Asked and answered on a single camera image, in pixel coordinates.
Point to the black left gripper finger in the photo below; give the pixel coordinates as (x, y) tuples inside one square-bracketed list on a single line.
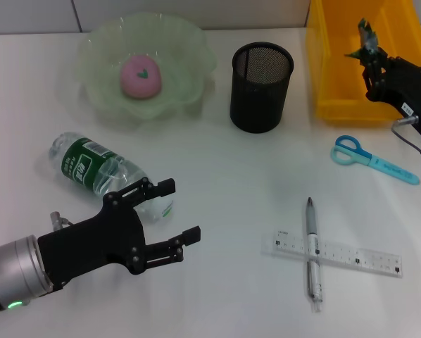
[(164, 187), (191, 236)]

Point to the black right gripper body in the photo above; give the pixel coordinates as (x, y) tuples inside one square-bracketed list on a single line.
[(407, 84)]

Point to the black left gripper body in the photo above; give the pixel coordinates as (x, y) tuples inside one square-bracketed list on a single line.
[(98, 243)]

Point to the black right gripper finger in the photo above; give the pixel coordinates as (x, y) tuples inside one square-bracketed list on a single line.
[(370, 79), (380, 57)]

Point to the green plastic wrapper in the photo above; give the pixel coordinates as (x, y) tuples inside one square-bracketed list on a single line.
[(367, 37)]

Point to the clear green-label water bottle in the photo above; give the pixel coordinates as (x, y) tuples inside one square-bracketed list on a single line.
[(80, 162)]

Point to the pink toy peach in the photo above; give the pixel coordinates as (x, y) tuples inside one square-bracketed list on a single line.
[(140, 86)]

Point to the blue scissors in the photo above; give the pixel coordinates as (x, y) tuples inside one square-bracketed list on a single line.
[(383, 164)]

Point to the black mesh pen holder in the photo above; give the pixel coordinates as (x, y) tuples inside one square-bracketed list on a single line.
[(259, 102)]

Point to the grey white pen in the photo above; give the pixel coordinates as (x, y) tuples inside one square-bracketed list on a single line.
[(313, 244)]

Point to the translucent green fruit bowl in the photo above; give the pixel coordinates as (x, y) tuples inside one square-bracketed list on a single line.
[(182, 45)]

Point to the clear plastic ruler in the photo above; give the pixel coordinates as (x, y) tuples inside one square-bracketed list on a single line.
[(358, 258)]

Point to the yellow plastic bin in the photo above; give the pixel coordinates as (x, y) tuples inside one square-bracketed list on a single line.
[(337, 104)]

